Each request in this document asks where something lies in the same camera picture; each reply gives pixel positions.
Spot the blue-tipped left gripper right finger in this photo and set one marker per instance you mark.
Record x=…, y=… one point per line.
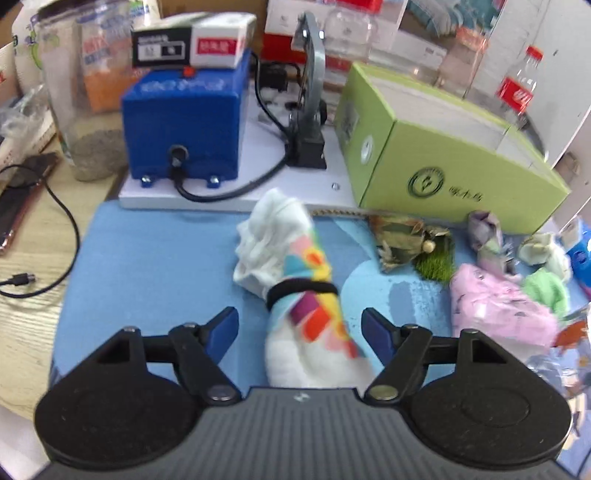
x=402, y=352

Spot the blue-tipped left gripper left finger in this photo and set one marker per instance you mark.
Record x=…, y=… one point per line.
x=198, y=351

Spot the white colourful sock bundle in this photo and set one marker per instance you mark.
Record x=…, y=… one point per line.
x=281, y=261

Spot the blue table mat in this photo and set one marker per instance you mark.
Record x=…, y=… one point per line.
x=157, y=269

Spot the camouflage sock bundle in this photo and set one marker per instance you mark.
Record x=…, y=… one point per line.
x=402, y=241

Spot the pink sock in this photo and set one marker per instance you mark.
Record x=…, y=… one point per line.
x=499, y=309

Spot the grey patterned sock bundle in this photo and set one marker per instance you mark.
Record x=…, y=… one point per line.
x=494, y=254

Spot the green fluffy sock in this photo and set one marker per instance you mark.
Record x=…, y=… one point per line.
x=546, y=288

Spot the blue tissue pack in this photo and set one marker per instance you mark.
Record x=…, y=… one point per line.
x=581, y=263

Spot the green cardboard box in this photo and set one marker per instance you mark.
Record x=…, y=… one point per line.
x=414, y=149

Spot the blue F-400 machine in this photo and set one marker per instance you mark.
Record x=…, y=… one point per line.
x=199, y=116

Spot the black smartphone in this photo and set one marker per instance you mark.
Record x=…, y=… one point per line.
x=20, y=193

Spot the red-label cola bottle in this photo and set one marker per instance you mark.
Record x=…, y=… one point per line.
x=516, y=90

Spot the black and white carton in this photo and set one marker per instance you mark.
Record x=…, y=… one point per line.
x=198, y=40

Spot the tall clear plastic container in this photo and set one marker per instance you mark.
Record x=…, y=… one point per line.
x=92, y=143

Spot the red-capped clear plastic jar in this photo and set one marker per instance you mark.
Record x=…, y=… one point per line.
x=350, y=29

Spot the orange tissue pack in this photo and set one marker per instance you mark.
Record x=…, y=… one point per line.
x=106, y=49

